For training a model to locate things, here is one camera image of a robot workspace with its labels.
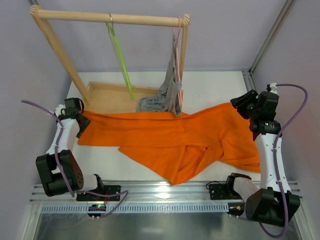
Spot orange trousers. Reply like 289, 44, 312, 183
78, 103, 261, 185

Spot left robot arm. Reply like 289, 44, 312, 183
35, 97, 104, 197

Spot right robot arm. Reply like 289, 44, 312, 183
226, 90, 301, 228

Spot green plastic hanger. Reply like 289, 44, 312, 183
106, 23, 134, 100

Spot wooden clothes rack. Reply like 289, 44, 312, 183
29, 5, 190, 113

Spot grey shirt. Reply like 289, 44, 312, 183
136, 48, 182, 116

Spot aluminium corner frame post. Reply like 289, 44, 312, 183
241, 0, 296, 92

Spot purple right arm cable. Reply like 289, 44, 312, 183
229, 83, 309, 238

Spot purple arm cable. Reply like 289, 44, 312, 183
21, 99, 130, 221
229, 83, 309, 238

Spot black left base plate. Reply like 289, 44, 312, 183
76, 185, 121, 202

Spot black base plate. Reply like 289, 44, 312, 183
208, 184, 239, 201
76, 185, 121, 202

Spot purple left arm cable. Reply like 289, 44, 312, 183
21, 99, 130, 221

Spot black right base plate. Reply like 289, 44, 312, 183
208, 184, 239, 201

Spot aluminium front rail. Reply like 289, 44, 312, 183
29, 181, 244, 216

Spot pink wire hanger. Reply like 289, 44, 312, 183
173, 16, 183, 109

